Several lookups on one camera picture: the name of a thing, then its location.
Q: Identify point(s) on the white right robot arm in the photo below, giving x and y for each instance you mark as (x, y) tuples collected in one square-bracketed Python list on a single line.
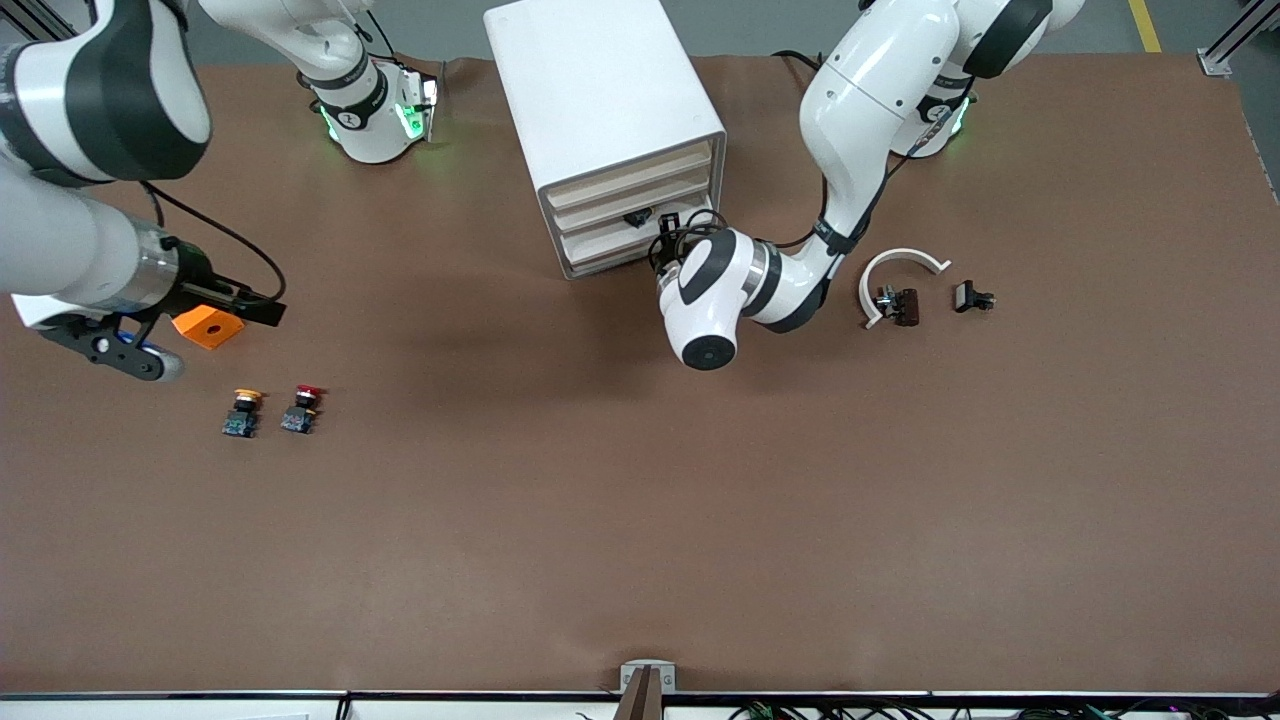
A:
[(50, 240)]

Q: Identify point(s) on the aluminium frame profile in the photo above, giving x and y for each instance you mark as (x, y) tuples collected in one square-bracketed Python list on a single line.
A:
[(40, 15), (1235, 45)]

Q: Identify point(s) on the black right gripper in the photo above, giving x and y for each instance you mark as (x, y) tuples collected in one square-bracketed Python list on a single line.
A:
[(196, 276)]

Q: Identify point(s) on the red push button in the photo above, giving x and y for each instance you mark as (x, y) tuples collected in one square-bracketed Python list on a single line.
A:
[(300, 410)]

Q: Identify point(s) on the grey table edge bracket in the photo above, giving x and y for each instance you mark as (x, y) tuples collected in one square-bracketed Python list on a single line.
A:
[(648, 672)]

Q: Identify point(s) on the brown and metal component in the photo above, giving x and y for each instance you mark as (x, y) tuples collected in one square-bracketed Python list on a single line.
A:
[(907, 306)]

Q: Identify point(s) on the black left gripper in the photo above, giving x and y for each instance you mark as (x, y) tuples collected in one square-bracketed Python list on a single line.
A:
[(668, 246)]

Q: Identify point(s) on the small black component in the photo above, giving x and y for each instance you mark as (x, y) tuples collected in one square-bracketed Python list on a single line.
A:
[(967, 296)]

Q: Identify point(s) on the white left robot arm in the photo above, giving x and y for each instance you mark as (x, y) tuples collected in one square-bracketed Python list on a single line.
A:
[(860, 90)]

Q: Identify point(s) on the white table edge rail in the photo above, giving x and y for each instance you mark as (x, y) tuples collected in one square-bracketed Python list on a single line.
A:
[(150, 708)]

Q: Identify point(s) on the orange and black button box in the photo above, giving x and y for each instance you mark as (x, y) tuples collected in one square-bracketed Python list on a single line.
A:
[(210, 327)]

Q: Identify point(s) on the yellow push button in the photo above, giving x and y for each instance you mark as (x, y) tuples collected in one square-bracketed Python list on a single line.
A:
[(243, 412)]

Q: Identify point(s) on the white curved plastic piece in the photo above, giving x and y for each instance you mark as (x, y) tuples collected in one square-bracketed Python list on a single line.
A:
[(905, 254)]

